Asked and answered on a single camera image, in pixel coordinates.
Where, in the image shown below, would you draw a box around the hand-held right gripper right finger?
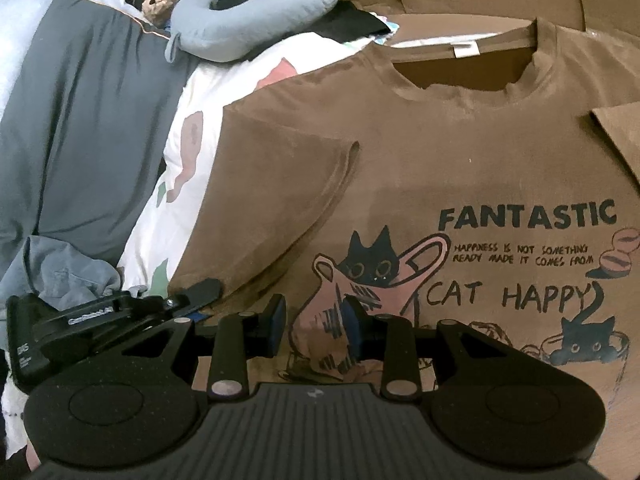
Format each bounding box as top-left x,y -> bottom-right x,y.
342,296 -> 561,401

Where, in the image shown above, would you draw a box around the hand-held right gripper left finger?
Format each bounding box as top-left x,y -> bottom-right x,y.
75,294 -> 290,401

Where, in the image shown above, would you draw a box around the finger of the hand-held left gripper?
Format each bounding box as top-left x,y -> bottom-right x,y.
167,278 -> 224,314

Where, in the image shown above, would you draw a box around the brown printed t-shirt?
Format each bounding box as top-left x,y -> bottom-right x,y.
167,17 -> 640,461

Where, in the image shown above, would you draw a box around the light blue jeans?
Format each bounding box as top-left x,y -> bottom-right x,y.
10,234 -> 123,311

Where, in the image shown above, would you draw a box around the dark green garment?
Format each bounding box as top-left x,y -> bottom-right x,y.
0,0 -> 201,281

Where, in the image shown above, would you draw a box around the white printed bedsheet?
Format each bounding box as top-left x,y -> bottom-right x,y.
117,30 -> 373,306

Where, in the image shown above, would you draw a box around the grey neck pillow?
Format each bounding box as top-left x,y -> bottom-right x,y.
165,0 -> 341,63

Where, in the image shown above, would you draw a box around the colourful printed cloth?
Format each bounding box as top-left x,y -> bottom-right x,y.
345,21 -> 401,53

